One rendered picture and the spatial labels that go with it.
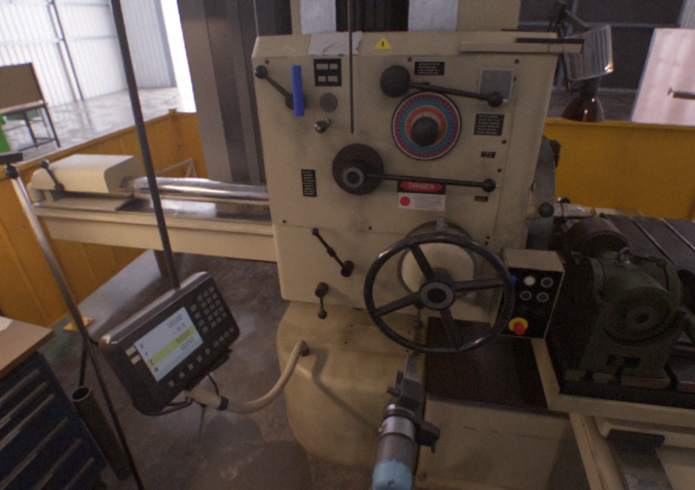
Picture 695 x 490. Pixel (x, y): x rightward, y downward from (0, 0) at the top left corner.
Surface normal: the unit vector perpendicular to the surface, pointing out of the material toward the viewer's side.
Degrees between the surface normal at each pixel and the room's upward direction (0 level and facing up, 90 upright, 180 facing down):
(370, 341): 0
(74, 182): 90
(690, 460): 0
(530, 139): 90
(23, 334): 0
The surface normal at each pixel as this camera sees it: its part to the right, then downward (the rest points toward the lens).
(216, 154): -0.21, 0.48
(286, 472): -0.02, -0.87
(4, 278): 0.98, 0.08
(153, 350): 0.83, -0.10
